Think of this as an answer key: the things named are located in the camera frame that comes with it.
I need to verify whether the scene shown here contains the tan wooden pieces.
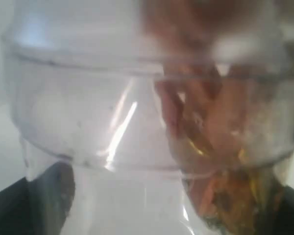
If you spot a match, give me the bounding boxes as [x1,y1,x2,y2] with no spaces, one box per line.
[142,0,282,235]

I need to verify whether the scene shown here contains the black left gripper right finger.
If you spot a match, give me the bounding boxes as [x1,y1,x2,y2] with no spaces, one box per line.
[278,186,294,235]

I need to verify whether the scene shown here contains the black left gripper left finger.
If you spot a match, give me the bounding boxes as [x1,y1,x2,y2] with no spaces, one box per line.
[0,163,75,235]

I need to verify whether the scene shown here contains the clear dome shaker lid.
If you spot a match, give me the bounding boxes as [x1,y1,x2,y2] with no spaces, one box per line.
[2,0,291,81]

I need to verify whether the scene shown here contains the clear plastic shaker body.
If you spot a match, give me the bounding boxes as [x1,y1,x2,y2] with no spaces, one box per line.
[7,63,294,235]

